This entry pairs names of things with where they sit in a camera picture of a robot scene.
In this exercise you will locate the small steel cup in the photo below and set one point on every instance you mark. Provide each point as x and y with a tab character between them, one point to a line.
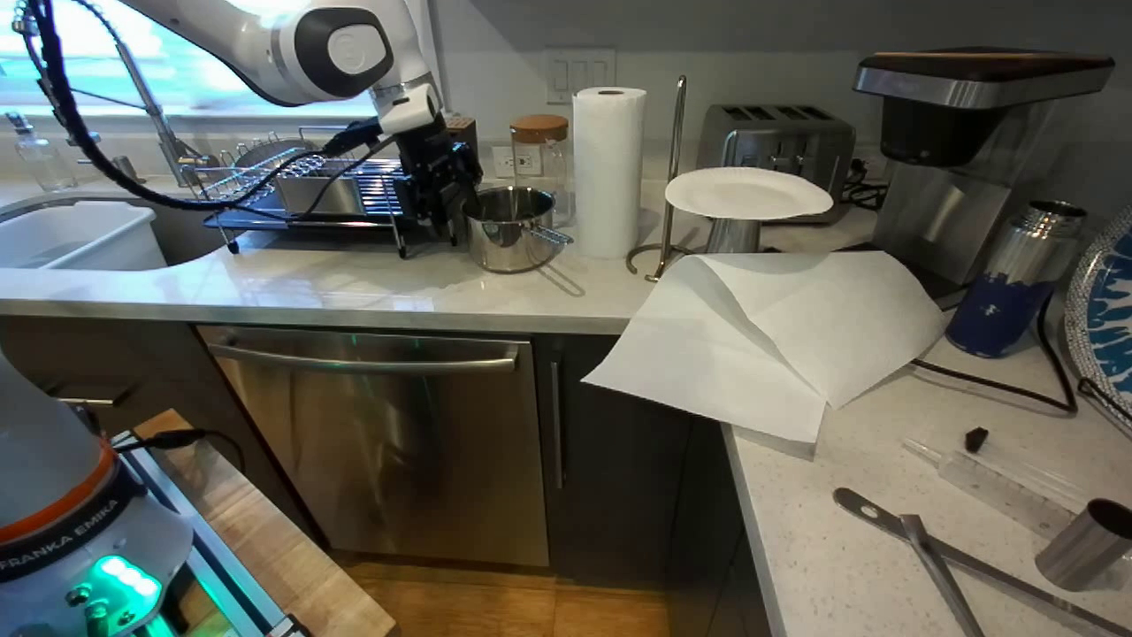
1079	549

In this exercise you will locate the glass jar with wooden lid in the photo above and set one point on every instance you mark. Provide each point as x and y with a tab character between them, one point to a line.
540	142

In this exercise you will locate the grey robot base with light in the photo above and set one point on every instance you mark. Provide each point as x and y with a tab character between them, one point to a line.
58	497

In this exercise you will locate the metal hook stand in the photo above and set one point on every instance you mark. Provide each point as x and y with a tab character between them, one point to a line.
676	129

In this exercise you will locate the steel kitchen faucet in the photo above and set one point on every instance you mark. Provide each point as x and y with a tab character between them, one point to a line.
170	145

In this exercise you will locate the steel container under plate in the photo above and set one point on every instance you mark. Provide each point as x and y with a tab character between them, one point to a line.
734	234

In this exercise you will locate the stainless steel toaster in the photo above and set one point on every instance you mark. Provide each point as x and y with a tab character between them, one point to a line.
781	142

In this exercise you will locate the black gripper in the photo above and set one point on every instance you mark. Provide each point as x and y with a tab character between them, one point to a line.
441	163

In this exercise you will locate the stainless steel sink basin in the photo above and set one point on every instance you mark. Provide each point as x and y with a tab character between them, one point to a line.
188	234

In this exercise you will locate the dark cabinet door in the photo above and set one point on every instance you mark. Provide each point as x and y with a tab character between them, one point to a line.
615	472

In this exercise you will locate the blue and steel tumbler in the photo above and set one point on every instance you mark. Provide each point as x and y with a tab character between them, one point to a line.
1004	306

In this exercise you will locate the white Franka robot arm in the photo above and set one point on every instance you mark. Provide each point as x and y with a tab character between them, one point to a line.
269	46

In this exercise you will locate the steel and black coffee maker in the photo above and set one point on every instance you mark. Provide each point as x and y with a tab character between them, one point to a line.
977	129

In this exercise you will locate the dark cabinet drawer front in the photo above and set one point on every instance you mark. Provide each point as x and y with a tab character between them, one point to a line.
106	367

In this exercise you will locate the blue patterned plate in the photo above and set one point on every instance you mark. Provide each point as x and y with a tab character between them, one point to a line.
1110	321

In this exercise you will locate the white cloth towel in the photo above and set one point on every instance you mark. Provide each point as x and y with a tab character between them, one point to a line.
767	340

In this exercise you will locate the stainless steel pot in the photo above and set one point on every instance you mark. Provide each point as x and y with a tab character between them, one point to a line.
515	241

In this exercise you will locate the white wall switch plate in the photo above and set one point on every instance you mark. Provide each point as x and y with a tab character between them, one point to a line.
586	77

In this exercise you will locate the black utensil caddy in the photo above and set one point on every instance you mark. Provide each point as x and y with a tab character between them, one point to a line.
466	129

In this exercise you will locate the stainless steel dishwasher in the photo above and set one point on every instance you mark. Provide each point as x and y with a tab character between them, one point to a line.
402	460

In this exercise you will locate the white paper towel roll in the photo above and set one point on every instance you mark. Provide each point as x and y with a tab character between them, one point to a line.
606	163

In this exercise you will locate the white plastic bin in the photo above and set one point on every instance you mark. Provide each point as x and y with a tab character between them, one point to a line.
73	234

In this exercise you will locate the small black cap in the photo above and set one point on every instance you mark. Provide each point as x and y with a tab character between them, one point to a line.
975	441

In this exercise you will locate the metal tongs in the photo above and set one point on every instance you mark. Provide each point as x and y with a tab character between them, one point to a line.
873	510

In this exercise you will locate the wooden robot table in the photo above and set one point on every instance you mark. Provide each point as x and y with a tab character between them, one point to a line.
296	568

